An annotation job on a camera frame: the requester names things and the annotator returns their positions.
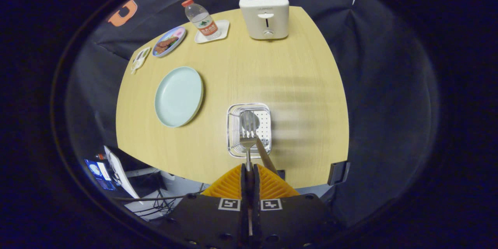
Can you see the white toaster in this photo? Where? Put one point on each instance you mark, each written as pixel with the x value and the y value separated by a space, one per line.
pixel 264 7

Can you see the perforated metal tray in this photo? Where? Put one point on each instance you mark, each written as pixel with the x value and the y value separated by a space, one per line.
pixel 264 114

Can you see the white square coaster tray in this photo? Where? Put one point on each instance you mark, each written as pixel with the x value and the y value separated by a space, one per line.
pixel 224 27

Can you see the black table clamp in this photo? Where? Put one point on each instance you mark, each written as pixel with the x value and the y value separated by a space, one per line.
pixel 281 175
pixel 337 173

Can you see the white panel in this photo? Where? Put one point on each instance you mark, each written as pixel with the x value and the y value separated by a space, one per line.
pixel 120 171

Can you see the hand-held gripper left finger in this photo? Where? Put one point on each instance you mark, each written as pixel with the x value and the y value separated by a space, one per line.
pixel 206 221

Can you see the clear plastic water bottle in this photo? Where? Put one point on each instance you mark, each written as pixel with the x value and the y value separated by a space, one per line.
pixel 202 19

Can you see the colourful plate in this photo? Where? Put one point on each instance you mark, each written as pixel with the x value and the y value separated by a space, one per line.
pixel 175 33

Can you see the pale green plate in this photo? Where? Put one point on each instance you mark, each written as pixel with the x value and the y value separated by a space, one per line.
pixel 179 97

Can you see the blue lit screen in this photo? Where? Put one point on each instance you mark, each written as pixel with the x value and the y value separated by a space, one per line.
pixel 99 173

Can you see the small white patterned dish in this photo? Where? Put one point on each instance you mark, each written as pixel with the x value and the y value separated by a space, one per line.
pixel 139 60

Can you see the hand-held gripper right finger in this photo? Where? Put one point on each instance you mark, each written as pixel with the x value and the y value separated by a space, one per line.
pixel 291 221

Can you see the black backdrop cloth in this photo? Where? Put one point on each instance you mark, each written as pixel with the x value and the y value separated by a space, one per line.
pixel 369 85

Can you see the brown meat pieces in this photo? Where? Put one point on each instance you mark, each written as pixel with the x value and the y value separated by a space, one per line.
pixel 165 44

